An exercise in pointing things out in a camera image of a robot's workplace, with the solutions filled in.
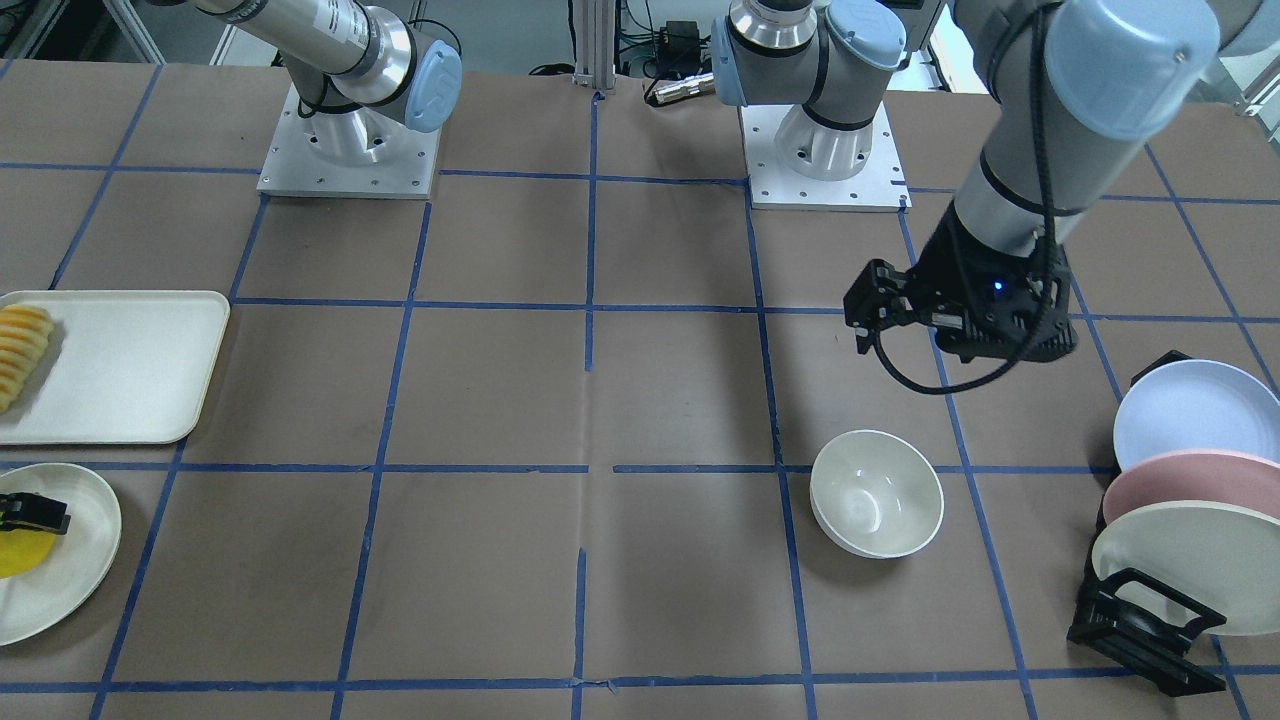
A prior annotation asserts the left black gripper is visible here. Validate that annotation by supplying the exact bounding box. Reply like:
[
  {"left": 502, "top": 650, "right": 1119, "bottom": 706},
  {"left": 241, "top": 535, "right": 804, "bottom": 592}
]
[{"left": 844, "top": 210, "right": 1078, "bottom": 363}]

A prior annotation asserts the yellow lemon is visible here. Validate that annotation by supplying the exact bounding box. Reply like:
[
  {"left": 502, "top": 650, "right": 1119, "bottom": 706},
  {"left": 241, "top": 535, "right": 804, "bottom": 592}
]
[{"left": 0, "top": 529, "right": 60, "bottom": 579}]

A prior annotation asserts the cream bowl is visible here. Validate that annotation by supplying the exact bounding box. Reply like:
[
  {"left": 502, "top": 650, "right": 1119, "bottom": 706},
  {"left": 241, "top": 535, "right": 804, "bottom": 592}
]
[{"left": 809, "top": 429, "right": 946, "bottom": 560}]

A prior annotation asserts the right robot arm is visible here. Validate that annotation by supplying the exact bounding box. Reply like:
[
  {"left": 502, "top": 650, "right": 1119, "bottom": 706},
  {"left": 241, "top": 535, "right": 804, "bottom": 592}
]
[{"left": 3, "top": 1, "right": 463, "bottom": 475}]

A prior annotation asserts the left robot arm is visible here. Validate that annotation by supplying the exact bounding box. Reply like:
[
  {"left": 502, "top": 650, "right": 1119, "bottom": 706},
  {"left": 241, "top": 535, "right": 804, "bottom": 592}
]
[{"left": 710, "top": 1, "right": 1277, "bottom": 363}]

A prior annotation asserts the cream round plate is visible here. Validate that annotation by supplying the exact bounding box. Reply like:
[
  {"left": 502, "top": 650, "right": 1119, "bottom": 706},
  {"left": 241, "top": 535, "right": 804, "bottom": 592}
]
[{"left": 1, "top": 462, "right": 122, "bottom": 646}]

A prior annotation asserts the cream rectangular tray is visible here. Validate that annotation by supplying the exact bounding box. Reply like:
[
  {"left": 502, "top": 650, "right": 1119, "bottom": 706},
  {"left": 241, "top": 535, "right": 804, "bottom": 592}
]
[{"left": 1, "top": 290, "right": 230, "bottom": 446}]

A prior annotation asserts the sliced yellow bread loaf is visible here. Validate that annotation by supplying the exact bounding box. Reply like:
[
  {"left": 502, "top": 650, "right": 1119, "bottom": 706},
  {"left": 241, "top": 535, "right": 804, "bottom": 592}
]
[{"left": 1, "top": 304, "right": 55, "bottom": 413}]

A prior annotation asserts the silver cylinder connector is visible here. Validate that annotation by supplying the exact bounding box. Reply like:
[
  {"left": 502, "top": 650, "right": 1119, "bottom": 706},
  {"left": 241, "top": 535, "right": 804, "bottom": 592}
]
[{"left": 644, "top": 73, "right": 716, "bottom": 108}]

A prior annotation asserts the light blue plate in rack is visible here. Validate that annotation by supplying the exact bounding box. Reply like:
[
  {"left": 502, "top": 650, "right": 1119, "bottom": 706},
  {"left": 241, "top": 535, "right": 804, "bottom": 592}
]
[{"left": 1112, "top": 359, "right": 1279, "bottom": 470}]

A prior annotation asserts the pink plate in rack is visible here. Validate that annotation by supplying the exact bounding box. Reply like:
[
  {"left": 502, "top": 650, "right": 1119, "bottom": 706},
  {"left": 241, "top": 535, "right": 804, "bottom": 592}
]
[{"left": 1102, "top": 448, "right": 1279, "bottom": 523}]

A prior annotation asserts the cream plate in rack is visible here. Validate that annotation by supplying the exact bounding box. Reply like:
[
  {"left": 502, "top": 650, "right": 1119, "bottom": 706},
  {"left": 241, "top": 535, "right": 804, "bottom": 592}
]
[{"left": 1091, "top": 501, "right": 1279, "bottom": 635}]

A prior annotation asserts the black dish rack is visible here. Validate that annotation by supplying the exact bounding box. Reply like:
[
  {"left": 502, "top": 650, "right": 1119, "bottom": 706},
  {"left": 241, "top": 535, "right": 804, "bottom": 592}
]
[{"left": 1066, "top": 350, "right": 1229, "bottom": 698}]

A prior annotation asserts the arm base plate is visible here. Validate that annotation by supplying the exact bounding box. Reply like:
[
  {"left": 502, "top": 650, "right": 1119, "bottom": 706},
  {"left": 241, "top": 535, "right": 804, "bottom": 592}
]
[
  {"left": 739, "top": 105, "right": 913, "bottom": 213},
  {"left": 256, "top": 87, "right": 440, "bottom": 201}
]

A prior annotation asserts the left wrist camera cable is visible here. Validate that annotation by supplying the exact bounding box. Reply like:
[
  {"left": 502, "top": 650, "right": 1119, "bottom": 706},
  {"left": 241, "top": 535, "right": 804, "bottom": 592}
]
[{"left": 865, "top": 0, "right": 1071, "bottom": 397}]

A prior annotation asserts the aluminium frame post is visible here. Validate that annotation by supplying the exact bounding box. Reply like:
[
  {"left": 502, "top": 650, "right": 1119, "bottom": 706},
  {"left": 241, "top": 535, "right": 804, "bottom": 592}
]
[{"left": 570, "top": 1, "right": 618, "bottom": 95}]

